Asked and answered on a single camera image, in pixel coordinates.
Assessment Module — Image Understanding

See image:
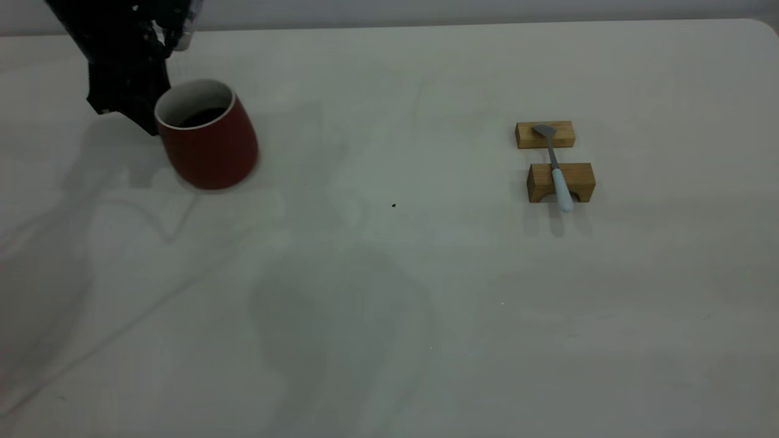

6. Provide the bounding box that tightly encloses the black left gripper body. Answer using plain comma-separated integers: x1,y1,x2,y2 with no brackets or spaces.
46,0,183,69

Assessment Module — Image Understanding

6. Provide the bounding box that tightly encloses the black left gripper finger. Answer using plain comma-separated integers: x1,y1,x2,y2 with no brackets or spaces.
87,61,138,122
130,58,173,136

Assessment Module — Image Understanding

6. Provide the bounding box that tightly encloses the red ceramic mug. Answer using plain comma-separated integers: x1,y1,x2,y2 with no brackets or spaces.
154,79,259,190

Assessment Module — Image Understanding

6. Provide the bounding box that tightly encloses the grey spoon light blue handle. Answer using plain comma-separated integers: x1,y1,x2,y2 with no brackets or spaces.
531,123,575,214

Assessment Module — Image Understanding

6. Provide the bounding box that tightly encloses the rectangular wooden block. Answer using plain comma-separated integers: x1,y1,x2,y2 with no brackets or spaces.
515,120,576,150

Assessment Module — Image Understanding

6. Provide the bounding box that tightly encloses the arched wooden block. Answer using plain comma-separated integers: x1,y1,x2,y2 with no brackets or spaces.
527,162,596,204

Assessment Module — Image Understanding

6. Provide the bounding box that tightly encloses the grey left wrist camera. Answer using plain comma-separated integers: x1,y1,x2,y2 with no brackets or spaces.
172,0,200,52

